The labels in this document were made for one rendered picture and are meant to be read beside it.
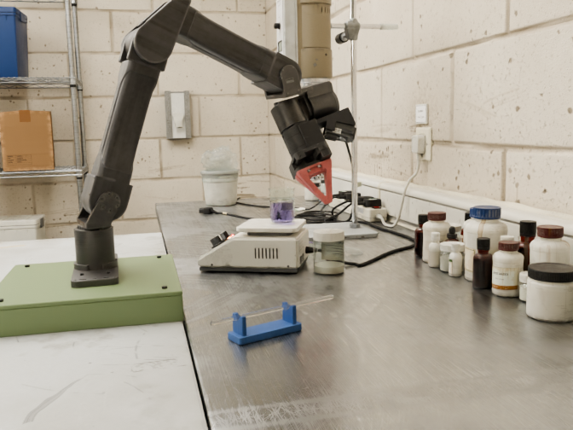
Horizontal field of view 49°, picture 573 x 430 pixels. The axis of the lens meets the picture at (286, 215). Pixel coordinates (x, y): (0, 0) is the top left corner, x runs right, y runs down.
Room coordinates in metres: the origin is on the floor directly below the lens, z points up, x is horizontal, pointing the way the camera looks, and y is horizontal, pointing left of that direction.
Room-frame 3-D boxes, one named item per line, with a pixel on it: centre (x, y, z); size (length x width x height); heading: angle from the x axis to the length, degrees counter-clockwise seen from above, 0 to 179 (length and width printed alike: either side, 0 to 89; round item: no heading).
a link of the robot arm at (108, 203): (1.04, 0.31, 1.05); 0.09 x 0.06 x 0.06; 28
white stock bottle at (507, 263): (1.00, -0.36, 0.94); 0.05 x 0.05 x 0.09
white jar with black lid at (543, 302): (0.88, -0.38, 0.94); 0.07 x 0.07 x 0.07
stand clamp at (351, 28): (1.68, -0.16, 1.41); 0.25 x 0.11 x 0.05; 103
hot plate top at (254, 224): (1.24, 0.03, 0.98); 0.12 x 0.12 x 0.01; 79
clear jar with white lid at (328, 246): (1.18, -0.08, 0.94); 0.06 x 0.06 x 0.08
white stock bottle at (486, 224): (1.10, -0.35, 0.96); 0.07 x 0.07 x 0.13
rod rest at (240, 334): (0.83, 0.03, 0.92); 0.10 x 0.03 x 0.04; 125
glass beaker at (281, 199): (1.23, 0.01, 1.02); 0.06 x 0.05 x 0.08; 10
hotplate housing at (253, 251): (1.25, 0.05, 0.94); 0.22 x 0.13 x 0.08; 79
